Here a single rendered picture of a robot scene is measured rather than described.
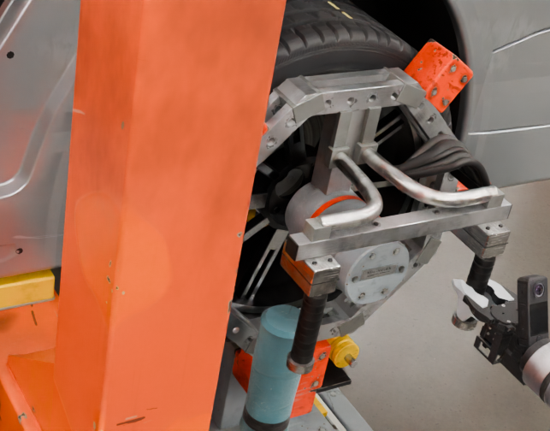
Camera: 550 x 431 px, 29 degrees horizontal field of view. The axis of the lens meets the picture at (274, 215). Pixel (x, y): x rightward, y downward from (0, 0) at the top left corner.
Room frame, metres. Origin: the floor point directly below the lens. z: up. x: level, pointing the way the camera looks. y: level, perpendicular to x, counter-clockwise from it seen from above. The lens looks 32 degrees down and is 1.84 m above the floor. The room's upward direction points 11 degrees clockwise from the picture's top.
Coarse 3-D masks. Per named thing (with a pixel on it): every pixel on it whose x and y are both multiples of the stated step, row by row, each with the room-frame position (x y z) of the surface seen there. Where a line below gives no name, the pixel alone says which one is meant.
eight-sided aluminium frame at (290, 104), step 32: (288, 96) 1.54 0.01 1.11; (320, 96) 1.54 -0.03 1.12; (352, 96) 1.58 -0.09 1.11; (384, 96) 1.62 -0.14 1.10; (416, 96) 1.66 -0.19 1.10; (288, 128) 1.52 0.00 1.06; (416, 128) 1.73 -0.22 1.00; (448, 128) 1.71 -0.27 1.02; (416, 256) 1.72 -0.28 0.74; (256, 320) 1.59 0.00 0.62; (352, 320) 1.65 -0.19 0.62
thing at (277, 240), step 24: (384, 120) 1.78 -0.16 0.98; (408, 120) 1.77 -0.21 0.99; (288, 144) 1.65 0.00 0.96; (384, 144) 1.88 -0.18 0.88; (408, 144) 1.81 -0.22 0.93; (264, 168) 1.62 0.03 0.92; (288, 168) 1.66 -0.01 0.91; (312, 168) 1.74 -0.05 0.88; (360, 168) 1.92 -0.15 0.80; (264, 192) 1.63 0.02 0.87; (384, 192) 1.84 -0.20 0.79; (264, 216) 1.64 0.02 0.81; (384, 216) 1.81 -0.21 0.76; (264, 240) 1.66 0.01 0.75; (240, 264) 1.76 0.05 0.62; (264, 264) 1.65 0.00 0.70; (240, 288) 1.63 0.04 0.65; (264, 288) 1.70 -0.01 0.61; (288, 288) 1.71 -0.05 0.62
